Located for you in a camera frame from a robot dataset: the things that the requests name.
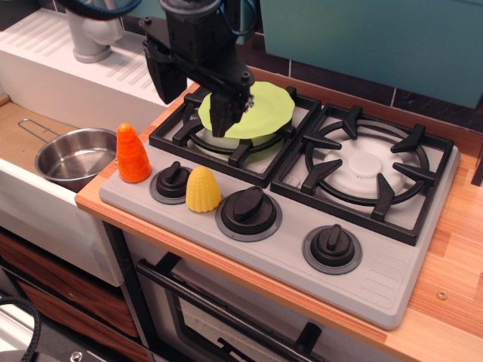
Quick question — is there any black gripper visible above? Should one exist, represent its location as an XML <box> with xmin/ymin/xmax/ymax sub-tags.
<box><xmin>140</xmin><ymin>11</ymin><xmax>254</xmax><ymax>137</ymax></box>

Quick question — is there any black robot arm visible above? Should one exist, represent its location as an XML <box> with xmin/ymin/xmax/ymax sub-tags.
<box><xmin>139</xmin><ymin>1</ymin><xmax>255</xmax><ymax>137</ymax></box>

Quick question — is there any yellow toy corn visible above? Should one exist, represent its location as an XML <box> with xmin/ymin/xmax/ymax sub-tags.
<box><xmin>186</xmin><ymin>166</ymin><xmax>222</xmax><ymax>213</ymax></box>

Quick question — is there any black left burner grate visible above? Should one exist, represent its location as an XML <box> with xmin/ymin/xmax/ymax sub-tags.
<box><xmin>149</xmin><ymin>87</ymin><xmax>321</xmax><ymax>188</ymax></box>

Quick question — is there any black burner grate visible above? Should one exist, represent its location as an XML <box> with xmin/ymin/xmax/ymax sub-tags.
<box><xmin>271</xmin><ymin>105</ymin><xmax>460</xmax><ymax>246</ymax></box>
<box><xmin>149</xmin><ymin>87</ymin><xmax>321</xmax><ymax>188</ymax></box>

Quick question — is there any white left burner disc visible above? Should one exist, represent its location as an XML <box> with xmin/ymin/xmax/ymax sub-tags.
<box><xmin>196</xmin><ymin>128</ymin><xmax>275</xmax><ymax>149</ymax></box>

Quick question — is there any white burner disc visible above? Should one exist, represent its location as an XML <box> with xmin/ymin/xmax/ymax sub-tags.
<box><xmin>196</xmin><ymin>128</ymin><xmax>275</xmax><ymax>149</ymax></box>
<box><xmin>313</xmin><ymin>139</ymin><xmax>414</xmax><ymax>198</ymax></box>

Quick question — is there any light green plastic plate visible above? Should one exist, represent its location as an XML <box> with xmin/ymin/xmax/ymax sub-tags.
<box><xmin>198</xmin><ymin>80</ymin><xmax>297</xmax><ymax>140</ymax></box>

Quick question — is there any orange toy carrot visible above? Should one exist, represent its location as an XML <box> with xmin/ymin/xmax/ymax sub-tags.
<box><xmin>116</xmin><ymin>123</ymin><xmax>152</xmax><ymax>183</ymax></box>

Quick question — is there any black left stove knob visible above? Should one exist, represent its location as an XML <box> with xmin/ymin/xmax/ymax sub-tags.
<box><xmin>149</xmin><ymin>161</ymin><xmax>192</xmax><ymax>205</ymax></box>

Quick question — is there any black stove knob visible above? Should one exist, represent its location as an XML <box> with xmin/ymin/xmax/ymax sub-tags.
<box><xmin>302</xmin><ymin>224</ymin><xmax>362</xmax><ymax>275</ymax></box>
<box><xmin>215</xmin><ymin>186</ymin><xmax>282</xmax><ymax>243</ymax></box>
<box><xmin>149</xmin><ymin>161</ymin><xmax>192</xmax><ymax>205</ymax></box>

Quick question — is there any grey toy faucet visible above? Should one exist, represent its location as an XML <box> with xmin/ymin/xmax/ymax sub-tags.
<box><xmin>66</xmin><ymin>8</ymin><xmax>124</xmax><ymax>63</ymax></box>

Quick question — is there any black middle stove knob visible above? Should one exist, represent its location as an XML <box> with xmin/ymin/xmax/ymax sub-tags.
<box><xmin>215</xmin><ymin>186</ymin><xmax>282</xmax><ymax>243</ymax></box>

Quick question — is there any stainless steel pot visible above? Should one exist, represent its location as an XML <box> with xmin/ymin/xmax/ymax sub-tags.
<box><xmin>18</xmin><ymin>118</ymin><xmax>117</xmax><ymax>192</ymax></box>

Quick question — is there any white toy sink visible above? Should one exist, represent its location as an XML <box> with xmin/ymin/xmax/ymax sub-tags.
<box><xmin>0</xmin><ymin>7</ymin><xmax>197</xmax><ymax>287</ymax></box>

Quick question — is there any white right burner disc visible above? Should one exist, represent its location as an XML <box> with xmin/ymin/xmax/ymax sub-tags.
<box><xmin>313</xmin><ymin>139</ymin><xmax>414</xmax><ymax>198</ymax></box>

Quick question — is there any black right burner grate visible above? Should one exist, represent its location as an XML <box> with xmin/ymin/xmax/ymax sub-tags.
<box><xmin>271</xmin><ymin>105</ymin><xmax>460</xmax><ymax>246</ymax></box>

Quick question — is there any black right stove knob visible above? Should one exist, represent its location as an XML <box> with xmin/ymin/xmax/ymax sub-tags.
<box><xmin>302</xmin><ymin>224</ymin><xmax>362</xmax><ymax>275</ymax></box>

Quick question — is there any grey toy stove top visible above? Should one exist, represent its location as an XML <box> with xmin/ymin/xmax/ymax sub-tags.
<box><xmin>98</xmin><ymin>69</ymin><xmax>462</xmax><ymax>330</ymax></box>

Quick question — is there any black oven door handle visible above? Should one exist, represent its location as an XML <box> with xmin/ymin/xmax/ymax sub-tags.
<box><xmin>136</xmin><ymin>253</ymin><xmax>321</xmax><ymax>361</ymax></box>

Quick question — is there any black braided cable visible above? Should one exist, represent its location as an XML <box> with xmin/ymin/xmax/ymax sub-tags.
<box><xmin>0</xmin><ymin>295</ymin><xmax>42</xmax><ymax>362</ymax></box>

